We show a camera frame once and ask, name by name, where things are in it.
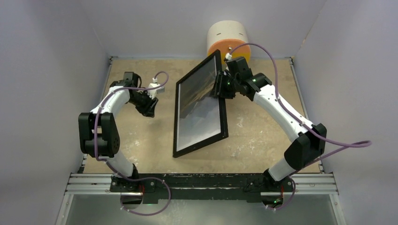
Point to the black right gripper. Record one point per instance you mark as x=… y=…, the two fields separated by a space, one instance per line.
x=219 y=90

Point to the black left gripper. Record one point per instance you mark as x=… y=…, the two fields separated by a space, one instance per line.
x=148 y=110

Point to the landscape photo print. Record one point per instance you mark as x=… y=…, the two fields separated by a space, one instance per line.
x=199 y=108

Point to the wooden picture frame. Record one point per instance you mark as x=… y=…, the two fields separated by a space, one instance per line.
x=200 y=120

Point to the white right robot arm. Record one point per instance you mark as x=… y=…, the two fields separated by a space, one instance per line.
x=307 y=139

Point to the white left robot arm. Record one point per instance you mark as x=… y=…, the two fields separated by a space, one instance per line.
x=98 y=133

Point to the small round drawer cabinet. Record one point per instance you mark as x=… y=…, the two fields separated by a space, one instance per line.
x=225 y=36

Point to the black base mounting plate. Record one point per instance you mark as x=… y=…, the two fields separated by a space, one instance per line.
x=250 y=187

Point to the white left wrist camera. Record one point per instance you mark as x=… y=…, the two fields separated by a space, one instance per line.
x=155 y=88

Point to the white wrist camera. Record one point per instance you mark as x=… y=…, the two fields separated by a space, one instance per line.
x=155 y=88
x=228 y=57

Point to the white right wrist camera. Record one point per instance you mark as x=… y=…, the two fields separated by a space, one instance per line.
x=228 y=57

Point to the aluminium rail frame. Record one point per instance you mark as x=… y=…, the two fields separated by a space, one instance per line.
x=255 y=143

